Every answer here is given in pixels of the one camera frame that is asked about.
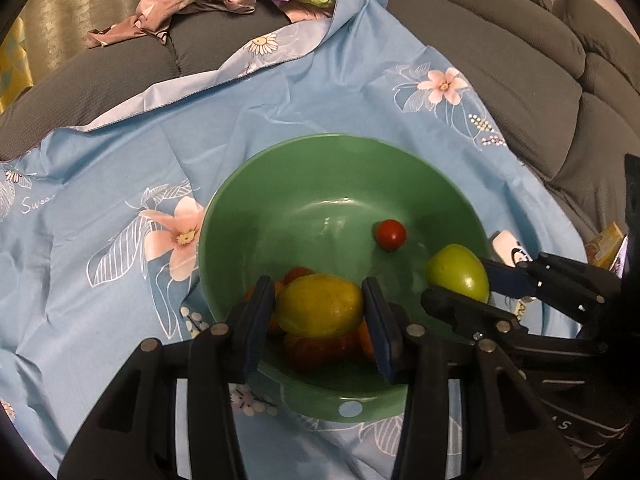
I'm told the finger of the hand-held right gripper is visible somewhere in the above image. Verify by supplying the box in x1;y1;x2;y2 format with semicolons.
479;252;623;341
421;286;608;366

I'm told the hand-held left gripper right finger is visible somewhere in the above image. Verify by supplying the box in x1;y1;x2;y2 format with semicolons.
361;277;583;480

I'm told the grey sofa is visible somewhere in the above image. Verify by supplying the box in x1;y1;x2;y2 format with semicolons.
0;0;640;261

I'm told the white small device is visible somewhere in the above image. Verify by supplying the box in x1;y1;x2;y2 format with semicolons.
491;230;535;267

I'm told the yellow carton box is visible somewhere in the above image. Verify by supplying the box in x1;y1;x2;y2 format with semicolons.
585;222;626;267

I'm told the large yellow fruit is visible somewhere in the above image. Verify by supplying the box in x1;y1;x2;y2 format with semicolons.
275;274;364;338

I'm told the green plastic bowl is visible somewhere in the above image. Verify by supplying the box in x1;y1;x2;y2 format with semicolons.
197;133;493;423

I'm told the orange tangerine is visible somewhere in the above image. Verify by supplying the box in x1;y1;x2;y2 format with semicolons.
243;280;287;336
357;321;377;361

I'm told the red round tomato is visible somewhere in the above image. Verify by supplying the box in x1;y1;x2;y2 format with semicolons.
375;219;407;252

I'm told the beige curtain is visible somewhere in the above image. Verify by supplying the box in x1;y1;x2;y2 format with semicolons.
30;0;196;81

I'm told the green round fruit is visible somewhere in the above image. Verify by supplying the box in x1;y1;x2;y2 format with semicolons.
426;244;490;305

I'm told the yellow patterned curtain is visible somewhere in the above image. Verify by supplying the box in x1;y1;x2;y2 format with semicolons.
0;15;36;111

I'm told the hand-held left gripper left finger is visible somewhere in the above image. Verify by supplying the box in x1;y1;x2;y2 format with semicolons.
57;275;277;480

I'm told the blue floral bed sheet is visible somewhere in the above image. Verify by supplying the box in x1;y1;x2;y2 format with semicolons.
0;0;588;480

